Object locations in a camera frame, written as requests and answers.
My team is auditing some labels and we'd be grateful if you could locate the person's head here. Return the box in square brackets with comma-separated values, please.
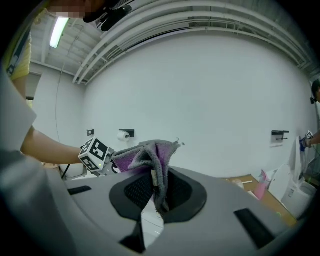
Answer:
[48, 0, 113, 23]

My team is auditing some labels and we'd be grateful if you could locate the black head camera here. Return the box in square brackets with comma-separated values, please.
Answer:
[83, 0, 133, 32]

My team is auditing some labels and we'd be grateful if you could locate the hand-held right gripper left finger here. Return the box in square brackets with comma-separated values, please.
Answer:
[46, 167, 155, 256]

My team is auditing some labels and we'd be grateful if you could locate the long ceiling light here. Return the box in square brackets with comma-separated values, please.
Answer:
[49, 16, 70, 49]

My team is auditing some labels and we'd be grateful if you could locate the person's left forearm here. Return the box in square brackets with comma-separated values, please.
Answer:
[19, 126, 85, 166]

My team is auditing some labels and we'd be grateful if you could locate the white plastic device lid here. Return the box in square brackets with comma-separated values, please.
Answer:
[271, 163, 291, 198]

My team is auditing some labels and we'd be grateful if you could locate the white toilet with raised cover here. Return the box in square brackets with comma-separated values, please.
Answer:
[281, 136, 318, 220]

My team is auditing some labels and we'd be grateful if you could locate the purple and grey cloth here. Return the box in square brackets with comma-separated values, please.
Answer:
[111, 136, 186, 215]

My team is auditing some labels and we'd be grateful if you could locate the person's yellow shirt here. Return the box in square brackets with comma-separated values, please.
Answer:
[4, 7, 32, 81]

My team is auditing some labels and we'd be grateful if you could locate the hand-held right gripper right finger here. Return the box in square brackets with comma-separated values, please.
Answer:
[149, 166, 302, 256]

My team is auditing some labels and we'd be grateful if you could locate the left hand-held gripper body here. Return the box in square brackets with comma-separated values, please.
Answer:
[78, 136, 116, 176]

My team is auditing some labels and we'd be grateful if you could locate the large flat cardboard box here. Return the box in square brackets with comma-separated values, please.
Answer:
[219, 174, 298, 228]

